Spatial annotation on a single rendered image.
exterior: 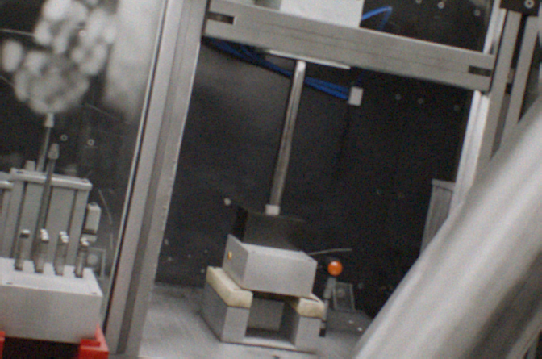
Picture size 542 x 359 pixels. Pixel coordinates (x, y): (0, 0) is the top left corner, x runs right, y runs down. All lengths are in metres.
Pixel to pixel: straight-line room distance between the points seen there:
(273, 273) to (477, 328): 0.66
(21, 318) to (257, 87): 0.74
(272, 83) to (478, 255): 0.95
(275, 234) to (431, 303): 0.70
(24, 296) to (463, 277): 0.46
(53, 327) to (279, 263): 0.42
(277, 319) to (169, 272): 0.27
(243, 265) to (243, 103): 0.36
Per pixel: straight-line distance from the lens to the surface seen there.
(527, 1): 1.37
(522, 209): 0.80
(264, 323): 1.49
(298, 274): 1.42
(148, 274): 1.25
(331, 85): 1.71
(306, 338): 1.43
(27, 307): 1.07
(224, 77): 1.68
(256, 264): 1.40
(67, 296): 1.07
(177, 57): 1.23
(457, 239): 0.80
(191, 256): 1.70
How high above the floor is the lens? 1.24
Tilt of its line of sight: 3 degrees down
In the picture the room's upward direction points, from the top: 11 degrees clockwise
